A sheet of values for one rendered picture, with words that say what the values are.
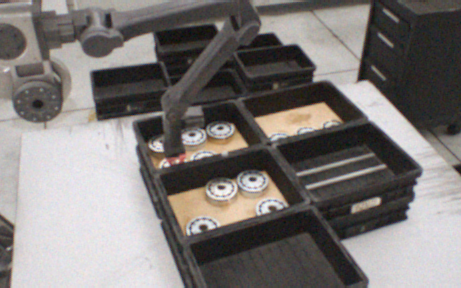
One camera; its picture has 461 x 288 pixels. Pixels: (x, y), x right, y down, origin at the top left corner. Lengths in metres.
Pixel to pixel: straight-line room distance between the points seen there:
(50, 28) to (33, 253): 0.80
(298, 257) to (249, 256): 0.14
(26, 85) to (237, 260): 0.79
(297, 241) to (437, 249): 0.49
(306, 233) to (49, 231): 0.85
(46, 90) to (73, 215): 0.48
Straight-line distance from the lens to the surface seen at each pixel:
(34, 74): 1.64
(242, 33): 1.34
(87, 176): 2.01
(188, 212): 1.62
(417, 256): 1.78
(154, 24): 1.29
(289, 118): 2.02
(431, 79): 3.15
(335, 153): 1.88
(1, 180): 3.23
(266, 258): 1.50
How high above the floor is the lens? 1.98
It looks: 38 degrees down
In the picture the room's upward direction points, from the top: straight up
